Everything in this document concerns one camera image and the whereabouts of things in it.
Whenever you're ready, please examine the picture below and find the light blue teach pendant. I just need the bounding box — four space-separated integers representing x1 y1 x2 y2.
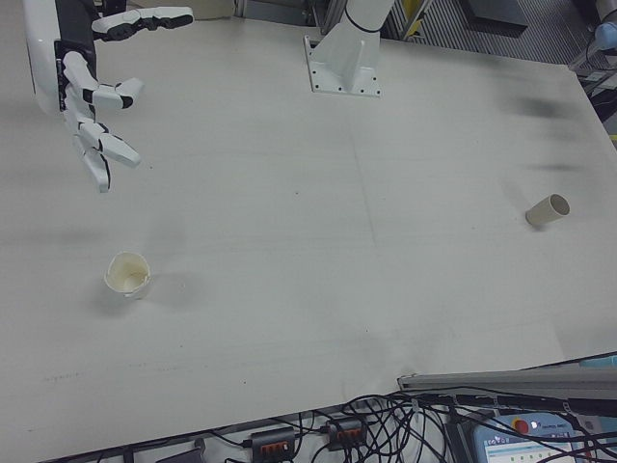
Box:
469 409 617 463

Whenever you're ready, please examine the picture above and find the dark grey flat device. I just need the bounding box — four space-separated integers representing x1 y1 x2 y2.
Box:
122 437 209 463

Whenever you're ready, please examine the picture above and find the black cable tangle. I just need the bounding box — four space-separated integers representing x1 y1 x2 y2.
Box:
288 389 617 463

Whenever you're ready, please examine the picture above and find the yellow black striped post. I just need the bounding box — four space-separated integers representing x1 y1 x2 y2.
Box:
402 0 426 41

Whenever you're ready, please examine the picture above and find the white metal mounting pedestal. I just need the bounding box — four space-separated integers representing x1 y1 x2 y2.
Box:
302 21 384 99

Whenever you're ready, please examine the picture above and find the beige paper cup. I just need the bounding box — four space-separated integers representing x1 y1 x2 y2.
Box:
524 193 572 228

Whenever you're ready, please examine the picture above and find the black power box cable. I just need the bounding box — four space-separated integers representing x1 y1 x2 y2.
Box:
294 412 332 435
209 428 255 449

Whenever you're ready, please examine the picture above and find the black orange power box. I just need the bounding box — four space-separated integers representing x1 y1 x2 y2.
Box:
325 418 370 452
249 425 297 459

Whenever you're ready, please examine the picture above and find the crumpled white paper cup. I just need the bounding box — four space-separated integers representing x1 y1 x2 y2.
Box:
104 250 152 299

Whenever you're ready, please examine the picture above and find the grey ribbed metal panel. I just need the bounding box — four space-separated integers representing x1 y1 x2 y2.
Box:
380 0 604 64

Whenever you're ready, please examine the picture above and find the white cylindrical robot column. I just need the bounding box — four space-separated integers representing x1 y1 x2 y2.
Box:
342 0 392 34

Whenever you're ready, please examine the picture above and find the aluminium extrusion rail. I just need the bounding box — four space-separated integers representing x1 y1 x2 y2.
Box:
397 360 617 395

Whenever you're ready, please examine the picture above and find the white grey robot hand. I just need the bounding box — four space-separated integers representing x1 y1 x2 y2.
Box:
21 0 195 194

